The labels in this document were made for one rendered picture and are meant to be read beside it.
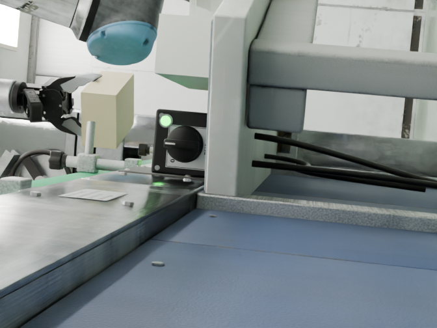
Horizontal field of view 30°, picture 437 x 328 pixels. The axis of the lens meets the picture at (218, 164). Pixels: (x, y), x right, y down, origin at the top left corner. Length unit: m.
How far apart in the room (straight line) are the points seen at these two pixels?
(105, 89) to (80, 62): 4.31
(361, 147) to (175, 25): 1.77
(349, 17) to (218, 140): 4.58
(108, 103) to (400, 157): 1.16
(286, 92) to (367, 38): 4.53
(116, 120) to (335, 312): 1.32
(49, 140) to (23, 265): 2.36
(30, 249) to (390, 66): 0.50
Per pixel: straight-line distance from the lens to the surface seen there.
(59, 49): 6.10
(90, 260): 0.45
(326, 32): 5.36
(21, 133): 2.76
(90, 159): 1.16
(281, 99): 0.85
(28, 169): 2.69
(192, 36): 0.84
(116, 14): 1.47
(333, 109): 5.33
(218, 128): 0.82
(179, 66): 0.84
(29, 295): 0.36
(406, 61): 0.83
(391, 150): 2.58
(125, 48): 1.49
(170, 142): 0.96
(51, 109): 1.83
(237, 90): 0.80
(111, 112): 1.71
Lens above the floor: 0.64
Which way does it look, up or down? 6 degrees up
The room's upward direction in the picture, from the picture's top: 84 degrees counter-clockwise
